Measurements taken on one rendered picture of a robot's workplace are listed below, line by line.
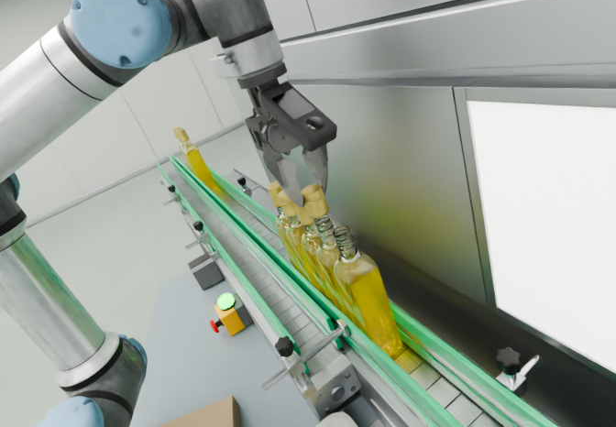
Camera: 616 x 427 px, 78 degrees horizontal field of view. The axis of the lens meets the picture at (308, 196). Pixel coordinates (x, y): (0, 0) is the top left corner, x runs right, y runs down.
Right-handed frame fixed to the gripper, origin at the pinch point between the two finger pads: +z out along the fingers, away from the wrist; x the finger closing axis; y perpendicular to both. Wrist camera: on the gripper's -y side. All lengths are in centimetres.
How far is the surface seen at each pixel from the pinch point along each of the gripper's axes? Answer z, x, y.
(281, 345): 17.8, 15.4, -4.7
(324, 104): -9.7, -11.8, 9.6
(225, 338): 44, 24, 37
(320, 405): 33.9, 14.4, -5.1
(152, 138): 79, -8, 592
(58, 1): -131, 13, 592
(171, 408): 44, 42, 26
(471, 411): 30.8, -2.1, -23.6
